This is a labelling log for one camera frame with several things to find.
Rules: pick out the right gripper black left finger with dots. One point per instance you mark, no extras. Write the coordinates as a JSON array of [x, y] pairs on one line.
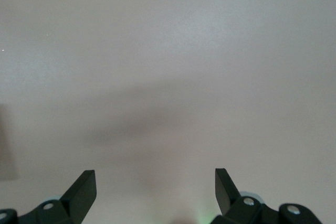
[[76, 195]]

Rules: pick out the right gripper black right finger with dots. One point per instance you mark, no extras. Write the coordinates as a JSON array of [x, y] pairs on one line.
[[225, 192]]

